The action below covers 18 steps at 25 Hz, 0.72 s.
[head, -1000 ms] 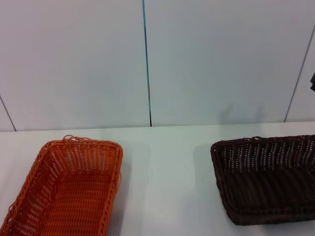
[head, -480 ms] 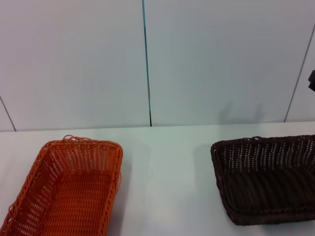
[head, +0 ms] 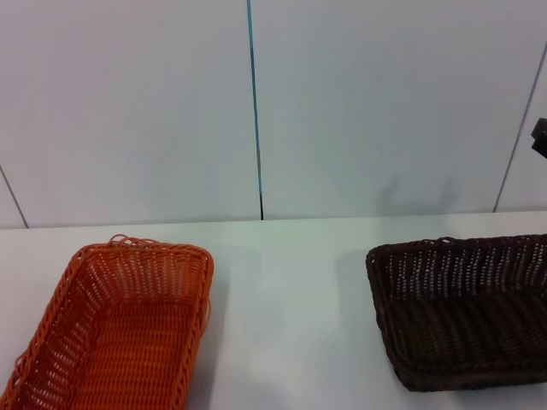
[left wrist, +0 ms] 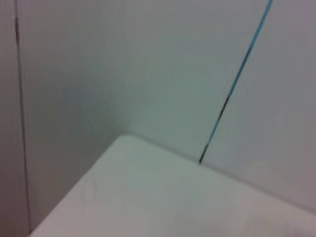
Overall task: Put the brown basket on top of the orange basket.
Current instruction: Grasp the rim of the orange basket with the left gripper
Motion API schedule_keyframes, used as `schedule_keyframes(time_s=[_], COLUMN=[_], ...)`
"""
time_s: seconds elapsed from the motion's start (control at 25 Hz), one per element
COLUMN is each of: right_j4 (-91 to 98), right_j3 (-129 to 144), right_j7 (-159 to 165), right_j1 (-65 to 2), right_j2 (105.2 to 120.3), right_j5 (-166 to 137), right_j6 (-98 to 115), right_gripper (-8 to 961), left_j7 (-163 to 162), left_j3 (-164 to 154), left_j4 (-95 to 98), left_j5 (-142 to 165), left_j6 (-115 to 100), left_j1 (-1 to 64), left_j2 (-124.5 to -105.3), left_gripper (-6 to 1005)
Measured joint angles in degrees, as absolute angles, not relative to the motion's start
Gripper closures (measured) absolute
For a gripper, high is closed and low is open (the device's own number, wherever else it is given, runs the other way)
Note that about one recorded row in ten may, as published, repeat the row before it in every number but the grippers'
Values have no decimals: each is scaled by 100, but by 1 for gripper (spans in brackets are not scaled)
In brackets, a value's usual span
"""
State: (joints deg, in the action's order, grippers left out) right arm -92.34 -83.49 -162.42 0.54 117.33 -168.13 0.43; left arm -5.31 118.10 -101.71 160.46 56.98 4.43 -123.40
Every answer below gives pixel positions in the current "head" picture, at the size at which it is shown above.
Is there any orange woven plastic basket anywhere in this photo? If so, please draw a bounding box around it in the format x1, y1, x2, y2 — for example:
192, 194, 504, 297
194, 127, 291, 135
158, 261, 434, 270
0, 232, 215, 410

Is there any dark brown woven basket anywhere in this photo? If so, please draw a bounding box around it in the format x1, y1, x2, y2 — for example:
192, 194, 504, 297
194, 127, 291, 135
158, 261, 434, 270
365, 232, 547, 392

